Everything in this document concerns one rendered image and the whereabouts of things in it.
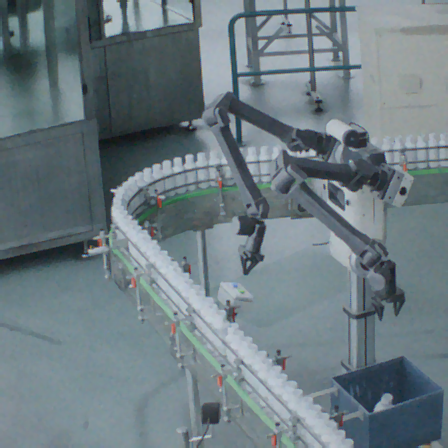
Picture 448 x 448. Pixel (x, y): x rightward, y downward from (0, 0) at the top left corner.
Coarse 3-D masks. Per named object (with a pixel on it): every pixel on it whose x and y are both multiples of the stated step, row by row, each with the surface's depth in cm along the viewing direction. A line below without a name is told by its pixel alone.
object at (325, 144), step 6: (318, 132) 493; (318, 138) 491; (324, 138) 492; (330, 138) 493; (318, 144) 491; (324, 144) 491; (330, 144) 493; (318, 150) 493; (324, 150) 492; (330, 150) 493; (318, 156) 498; (324, 156) 495
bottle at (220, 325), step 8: (216, 312) 456; (224, 312) 456; (216, 320) 455; (224, 320) 455; (216, 328) 455; (224, 328) 455; (216, 336) 457; (224, 336) 456; (216, 344) 458; (216, 352) 460; (224, 352) 458
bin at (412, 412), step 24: (384, 360) 456; (408, 360) 455; (336, 384) 443; (360, 384) 455; (384, 384) 459; (408, 384) 458; (432, 384) 439; (360, 408) 427; (384, 408) 424; (408, 408) 428; (432, 408) 433; (360, 432) 432; (384, 432) 428; (408, 432) 433; (432, 432) 437
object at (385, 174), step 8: (376, 168) 455; (384, 168) 458; (392, 168) 454; (376, 176) 453; (384, 176) 454; (392, 176) 454; (368, 184) 453; (376, 184) 454; (384, 184) 454; (376, 192) 458; (384, 192) 455
